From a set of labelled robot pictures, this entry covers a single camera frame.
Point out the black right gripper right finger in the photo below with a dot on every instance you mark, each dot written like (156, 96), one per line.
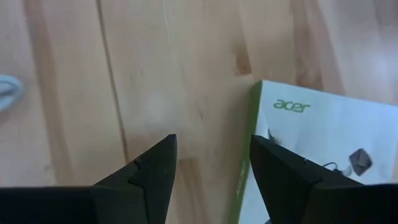
(311, 199)

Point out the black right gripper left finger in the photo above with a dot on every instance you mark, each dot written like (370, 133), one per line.
(93, 205)

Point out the white acer charger box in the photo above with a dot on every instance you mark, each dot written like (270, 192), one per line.
(326, 124)

